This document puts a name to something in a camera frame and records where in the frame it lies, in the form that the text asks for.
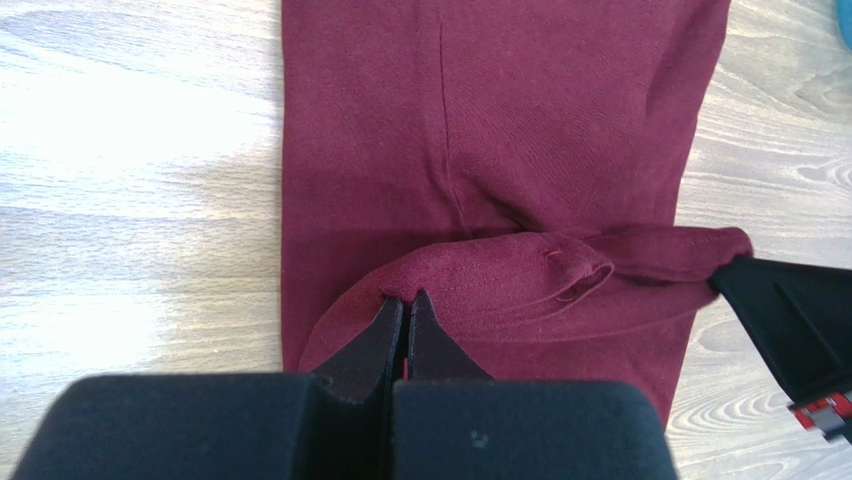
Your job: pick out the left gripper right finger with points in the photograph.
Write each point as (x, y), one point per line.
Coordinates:
(452, 421)

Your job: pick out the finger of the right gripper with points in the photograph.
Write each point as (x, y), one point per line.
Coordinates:
(799, 319)

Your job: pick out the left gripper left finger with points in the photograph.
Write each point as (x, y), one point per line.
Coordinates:
(330, 423)

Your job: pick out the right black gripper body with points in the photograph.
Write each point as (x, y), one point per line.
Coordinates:
(831, 415)

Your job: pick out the maroon t shirt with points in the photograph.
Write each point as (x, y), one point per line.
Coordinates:
(520, 161)

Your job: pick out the teal plastic bin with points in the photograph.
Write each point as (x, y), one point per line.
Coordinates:
(844, 20)

